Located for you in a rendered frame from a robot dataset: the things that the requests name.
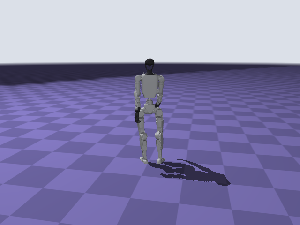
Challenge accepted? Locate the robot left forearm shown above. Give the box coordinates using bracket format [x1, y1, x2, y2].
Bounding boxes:
[134, 91, 141, 110]

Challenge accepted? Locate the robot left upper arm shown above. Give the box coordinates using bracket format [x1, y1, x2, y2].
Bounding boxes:
[135, 75, 142, 97]

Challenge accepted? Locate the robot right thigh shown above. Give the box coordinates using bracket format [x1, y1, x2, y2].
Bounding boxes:
[155, 107, 164, 140]

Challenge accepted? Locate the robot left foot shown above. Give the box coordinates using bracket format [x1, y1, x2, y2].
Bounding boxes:
[140, 157, 149, 164]

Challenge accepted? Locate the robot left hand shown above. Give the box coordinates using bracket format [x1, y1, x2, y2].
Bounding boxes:
[135, 107, 141, 123]

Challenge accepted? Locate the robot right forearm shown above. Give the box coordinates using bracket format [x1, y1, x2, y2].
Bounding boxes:
[156, 93, 163, 105]

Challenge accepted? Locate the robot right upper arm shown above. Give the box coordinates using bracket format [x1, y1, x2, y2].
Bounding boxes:
[157, 75, 165, 94]

